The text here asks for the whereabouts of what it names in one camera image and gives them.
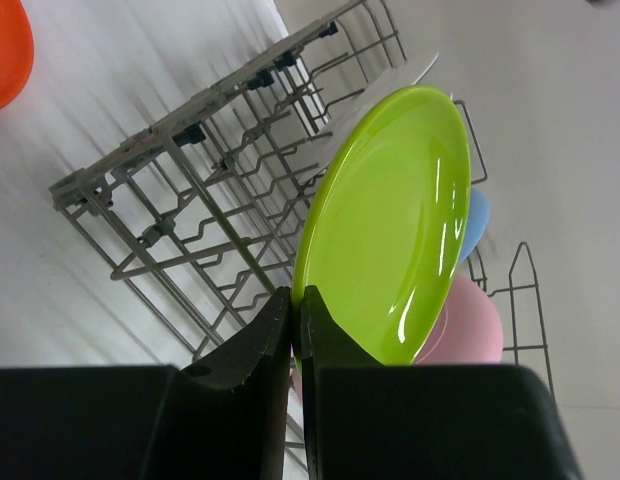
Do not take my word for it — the pink plate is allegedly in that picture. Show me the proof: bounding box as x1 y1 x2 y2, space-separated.
288 271 505 401

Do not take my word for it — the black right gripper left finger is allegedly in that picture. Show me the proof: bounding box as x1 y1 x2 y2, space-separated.
0 287 292 479

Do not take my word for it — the blue plate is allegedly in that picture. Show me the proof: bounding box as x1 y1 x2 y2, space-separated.
459 188 491 263

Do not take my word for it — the patterned white plate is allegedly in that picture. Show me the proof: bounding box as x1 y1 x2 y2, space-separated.
292 68 422 192

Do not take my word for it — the grey wire dish rack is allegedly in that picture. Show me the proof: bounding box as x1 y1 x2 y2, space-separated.
47 0 556 461

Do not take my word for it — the white blue-rimmed plate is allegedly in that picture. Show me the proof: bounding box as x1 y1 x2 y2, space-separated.
386 52 440 89

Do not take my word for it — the green plate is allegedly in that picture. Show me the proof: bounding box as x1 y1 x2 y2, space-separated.
292 85 471 365

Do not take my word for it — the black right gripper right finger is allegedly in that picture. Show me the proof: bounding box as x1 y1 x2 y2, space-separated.
299 286 582 479

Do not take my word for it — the orange plate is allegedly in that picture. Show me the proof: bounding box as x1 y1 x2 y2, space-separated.
0 0 35 110

